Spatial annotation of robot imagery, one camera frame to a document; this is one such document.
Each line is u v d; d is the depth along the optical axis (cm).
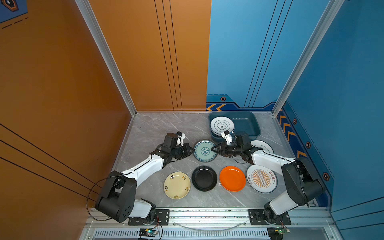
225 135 83
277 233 70
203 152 85
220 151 79
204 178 85
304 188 45
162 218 74
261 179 85
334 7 70
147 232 71
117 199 42
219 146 79
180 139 71
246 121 114
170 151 68
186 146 76
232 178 86
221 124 109
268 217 65
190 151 83
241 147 71
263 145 99
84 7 69
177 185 83
